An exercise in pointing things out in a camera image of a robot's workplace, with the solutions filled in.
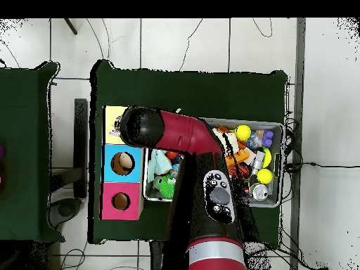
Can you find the mint green cloth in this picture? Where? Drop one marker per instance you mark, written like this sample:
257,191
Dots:
159,164

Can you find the green puffer ball with eyes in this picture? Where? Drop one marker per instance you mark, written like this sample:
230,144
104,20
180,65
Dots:
166,187

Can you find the colourful confetti print cloth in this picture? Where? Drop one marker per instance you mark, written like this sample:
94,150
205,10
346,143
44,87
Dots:
116,126

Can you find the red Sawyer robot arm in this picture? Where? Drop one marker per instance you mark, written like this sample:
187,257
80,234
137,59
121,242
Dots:
191,132

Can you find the wooden box with three holes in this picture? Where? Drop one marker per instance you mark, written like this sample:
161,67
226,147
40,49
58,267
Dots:
123,208

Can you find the shallow mesh bin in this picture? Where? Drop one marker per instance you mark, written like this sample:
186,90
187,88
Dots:
270,200

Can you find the cream yellow cloth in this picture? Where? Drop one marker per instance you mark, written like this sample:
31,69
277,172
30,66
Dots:
231,140

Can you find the yellow tennis ball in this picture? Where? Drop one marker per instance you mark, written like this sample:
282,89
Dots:
242,132

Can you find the smooth yellow ball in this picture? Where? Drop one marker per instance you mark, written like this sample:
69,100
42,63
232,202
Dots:
264,176

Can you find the black stand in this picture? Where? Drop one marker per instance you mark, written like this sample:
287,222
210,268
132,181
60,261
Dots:
81,140

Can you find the dark green side tablecloth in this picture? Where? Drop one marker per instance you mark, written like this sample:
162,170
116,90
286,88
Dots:
19,140

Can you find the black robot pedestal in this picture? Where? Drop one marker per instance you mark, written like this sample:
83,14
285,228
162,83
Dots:
156,258

